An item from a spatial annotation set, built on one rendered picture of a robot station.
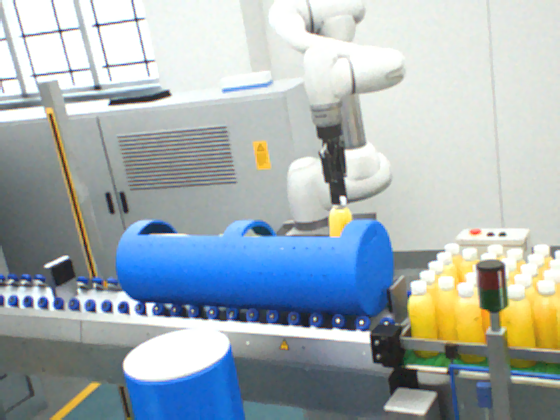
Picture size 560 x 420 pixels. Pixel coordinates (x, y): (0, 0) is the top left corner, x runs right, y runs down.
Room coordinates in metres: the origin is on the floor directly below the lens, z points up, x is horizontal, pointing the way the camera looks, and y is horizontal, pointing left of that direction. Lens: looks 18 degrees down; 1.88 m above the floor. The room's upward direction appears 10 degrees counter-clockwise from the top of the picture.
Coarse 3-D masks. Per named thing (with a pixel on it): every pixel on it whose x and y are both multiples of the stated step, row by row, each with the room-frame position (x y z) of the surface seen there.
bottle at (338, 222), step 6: (336, 210) 2.20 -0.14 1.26; (342, 210) 2.19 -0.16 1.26; (348, 210) 2.21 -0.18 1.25; (330, 216) 2.21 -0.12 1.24; (336, 216) 2.19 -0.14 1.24; (342, 216) 2.19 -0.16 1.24; (348, 216) 2.19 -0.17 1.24; (330, 222) 2.20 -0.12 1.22; (336, 222) 2.19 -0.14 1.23; (342, 222) 2.18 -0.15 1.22; (348, 222) 2.19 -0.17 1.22; (330, 228) 2.21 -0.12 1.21; (336, 228) 2.19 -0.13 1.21; (342, 228) 2.18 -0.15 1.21; (330, 234) 2.21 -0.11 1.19; (336, 234) 2.19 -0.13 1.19
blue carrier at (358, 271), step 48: (144, 240) 2.43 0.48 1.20; (192, 240) 2.33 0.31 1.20; (240, 240) 2.24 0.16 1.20; (288, 240) 2.15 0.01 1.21; (336, 240) 2.07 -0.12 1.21; (384, 240) 2.18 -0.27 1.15; (144, 288) 2.39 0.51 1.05; (192, 288) 2.29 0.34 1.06; (240, 288) 2.19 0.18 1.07; (288, 288) 2.10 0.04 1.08; (336, 288) 2.02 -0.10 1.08; (384, 288) 2.14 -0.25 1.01
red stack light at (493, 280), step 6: (504, 270) 1.55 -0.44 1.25; (480, 276) 1.56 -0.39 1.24; (486, 276) 1.55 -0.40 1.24; (492, 276) 1.54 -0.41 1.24; (498, 276) 1.54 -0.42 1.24; (504, 276) 1.55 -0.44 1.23; (480, 282) 1.56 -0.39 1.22; (486, 282) 1.55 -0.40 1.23; (492, 282) 1.54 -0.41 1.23; (498, 282) 1.54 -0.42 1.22; (504, 282) 1.55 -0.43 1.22; (486, 288) 1.55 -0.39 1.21; (492, 288) 1.54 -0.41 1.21; (498, 288) 1.54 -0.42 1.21
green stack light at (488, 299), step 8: (480, 288) 1.56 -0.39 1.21; (504, 288) 1.55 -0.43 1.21; (480, 296) 1.56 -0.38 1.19; (488, 296) 1.55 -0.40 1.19; (496, 296) 1.54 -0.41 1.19; (504, 296) 1.55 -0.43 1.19; (480, 304) 1.56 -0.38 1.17; (488, 304) 1.55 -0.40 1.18; (496, 304) 1.54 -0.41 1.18; (504, 304) 1.55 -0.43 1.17
